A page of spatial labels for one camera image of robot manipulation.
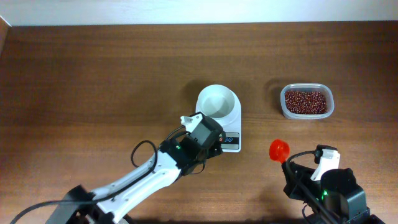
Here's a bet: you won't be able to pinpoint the white digital kitchen scale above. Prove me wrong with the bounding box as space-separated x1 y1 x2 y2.
213 93 242 153

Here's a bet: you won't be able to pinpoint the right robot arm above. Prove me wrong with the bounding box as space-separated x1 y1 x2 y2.
282 159 383 223

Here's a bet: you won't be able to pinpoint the red adzuki beans in container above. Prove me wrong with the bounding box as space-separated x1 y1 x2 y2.
284 90 327 114

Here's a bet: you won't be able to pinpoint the white round bowl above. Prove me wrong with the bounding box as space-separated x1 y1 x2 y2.
196 85 236 119

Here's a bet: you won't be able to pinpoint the red plastic measuring scoop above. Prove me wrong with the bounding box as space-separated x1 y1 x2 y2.
269 139 290 164

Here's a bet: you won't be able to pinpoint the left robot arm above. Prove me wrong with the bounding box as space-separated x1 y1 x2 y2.
47 113 225 223

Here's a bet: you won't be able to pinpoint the clear plastic food container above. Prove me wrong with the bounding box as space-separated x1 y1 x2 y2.
280 83 335 119

